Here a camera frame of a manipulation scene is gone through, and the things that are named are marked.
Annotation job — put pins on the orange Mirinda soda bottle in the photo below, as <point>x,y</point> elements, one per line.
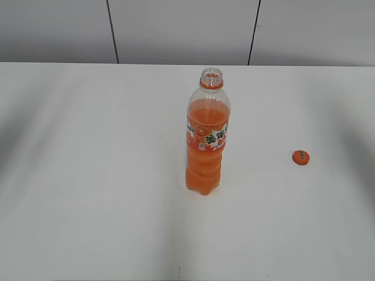
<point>208,113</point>

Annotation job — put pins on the orange bottle cap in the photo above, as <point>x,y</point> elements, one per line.
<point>301,157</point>

